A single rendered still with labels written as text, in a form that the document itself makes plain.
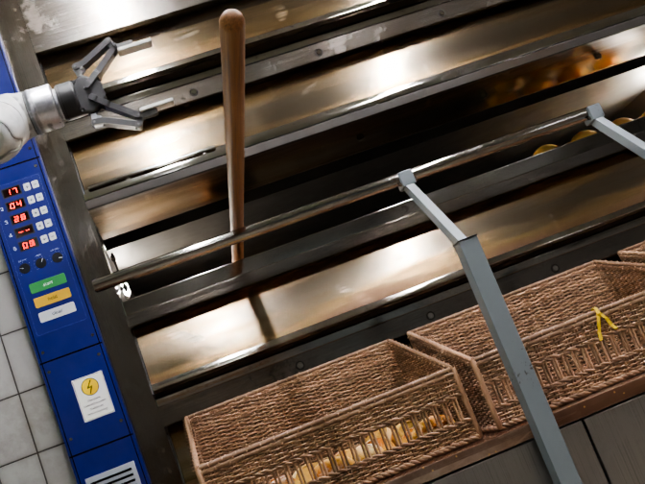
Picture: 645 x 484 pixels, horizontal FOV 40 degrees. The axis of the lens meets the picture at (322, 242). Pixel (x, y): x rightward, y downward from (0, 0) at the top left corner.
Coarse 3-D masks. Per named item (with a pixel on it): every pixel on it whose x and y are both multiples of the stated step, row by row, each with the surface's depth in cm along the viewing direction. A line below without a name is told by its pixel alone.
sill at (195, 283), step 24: (576, 144) 246; (600, 144) 247; (504, 168) 243; (528, 168) 243; (432, 192) 239; (456, 192) 240; (384, 216) 236; (312, 240) 233; (336, 240) 234; (240, 264) 230; (264, 264) 230; (168, 288) 227; (192, 288) 227
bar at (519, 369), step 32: (544, 128) 206; (608, 128) 203; (448, 160) 202; (352, 192) 198; (416, 192) 195; (256, 224) 194; (288, 224) 196; (448, 224) 183; (160, 256) 191; (192, 256) 192; (480, 256) 174; (96, 288) 188; (480, 288) 172; (512, 320) 171; (512, 352) 170; (544, 416) 168; (544, 448) 167; (576, 480) 166
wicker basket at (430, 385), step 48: (288, 384) 221; (336, 384) 221; (384, 384) 221; (432, 384) 178; (192, 432) 202; (240, 432) 215; (288, 432) 173; (336, 432) 174; (384, 432) 175; (432, 432) 176; (480, 432) 177; (240, 480) 170; (288, 480) 171; (336, 480) 172
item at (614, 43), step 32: (608, 32) 238; (640, 32) 244; (512, 64) 234; (544, 64) 239; (576, 64) 247; (608, 64) 256; (416, 96) 229; (448, 96) 234; (512, 96) 250; (320, 128) 224; (352, 128) 229; (384, 128) 236; (416, 128) 244; (224, 160) 220; (256, 160) 225; (288, 160) 232; (320, 160) 239; (128, 192) 216; (160, 192) 220; (192, 192) 227; (224, 192) 234; (96, 224) 222; (128, 224) 229
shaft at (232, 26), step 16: (224, 16) 102; (240, 16) 102; (224, 32) 102; (240, 32) 102; (224, 48) 107; (240, 48) 107; (224, 64) 112; (240, 64) 111; (224, 80) 117; (240, 80) 116; (224, 96) 123; (240, 96) 122; (224, 112) 130; (240, 112) 128; (240, 128) 134; (240, 144) 141; (240, 160) 149; (240, 176) 158; (240, 192) 168; (240, 208) 180; (240, 224) 193; (240, 256) 227
